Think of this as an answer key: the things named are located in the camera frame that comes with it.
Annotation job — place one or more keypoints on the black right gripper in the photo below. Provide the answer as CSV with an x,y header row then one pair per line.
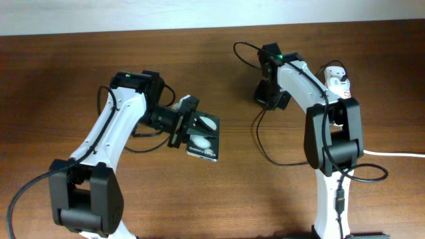
x,y
259,96

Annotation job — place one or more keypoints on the white USB charger adapter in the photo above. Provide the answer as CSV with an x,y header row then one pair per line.
x,y
341,88

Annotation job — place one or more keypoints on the white power strip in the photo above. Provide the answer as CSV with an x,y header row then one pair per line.
x,y
335,72

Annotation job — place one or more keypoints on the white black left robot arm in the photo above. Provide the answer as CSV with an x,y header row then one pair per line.
x,y
84,192

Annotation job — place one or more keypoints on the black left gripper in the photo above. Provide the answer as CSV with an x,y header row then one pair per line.
x,y
184,120

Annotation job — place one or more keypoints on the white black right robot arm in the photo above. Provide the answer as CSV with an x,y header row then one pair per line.
x,y
333,140

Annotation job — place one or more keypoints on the black Galaxy smartphone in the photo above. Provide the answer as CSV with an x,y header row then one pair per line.
x,y
205,146

